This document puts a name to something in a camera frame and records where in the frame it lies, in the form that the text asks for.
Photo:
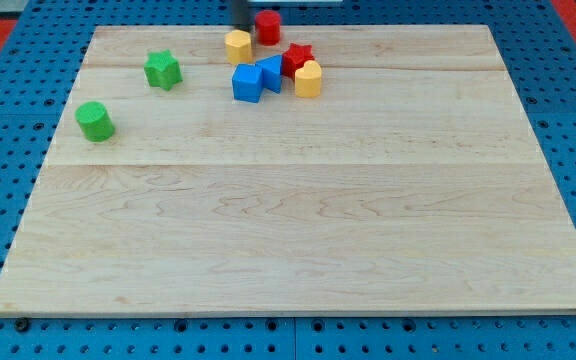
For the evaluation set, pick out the blue cube block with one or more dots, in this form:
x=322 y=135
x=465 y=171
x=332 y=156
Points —
x=247 y=83

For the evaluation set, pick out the blue triangle block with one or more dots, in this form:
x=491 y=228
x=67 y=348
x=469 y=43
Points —
x=271 y=68

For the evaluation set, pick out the red star block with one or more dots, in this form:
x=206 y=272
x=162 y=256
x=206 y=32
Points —
x=294 y=58

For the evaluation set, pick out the green star block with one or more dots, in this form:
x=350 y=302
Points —
x=162 y=70

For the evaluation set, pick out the yellow heart block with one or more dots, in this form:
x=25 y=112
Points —
x=308 y=80

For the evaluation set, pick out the light wooden board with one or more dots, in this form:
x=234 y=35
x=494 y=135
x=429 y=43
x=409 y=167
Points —
x=414 y=185

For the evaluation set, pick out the yellow hexagon block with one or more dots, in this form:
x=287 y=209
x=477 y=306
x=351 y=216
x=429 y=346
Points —
x=238 y=47

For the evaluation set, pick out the red cylinder block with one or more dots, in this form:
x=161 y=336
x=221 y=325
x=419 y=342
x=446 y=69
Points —
x=268 y=27

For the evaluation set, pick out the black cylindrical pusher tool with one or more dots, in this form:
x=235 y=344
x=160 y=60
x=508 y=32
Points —
x=240 y=15

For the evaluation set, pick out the green cylinder block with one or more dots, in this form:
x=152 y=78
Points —
x=94 y=121

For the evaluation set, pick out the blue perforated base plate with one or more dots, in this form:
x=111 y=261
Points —
x=38 y=66

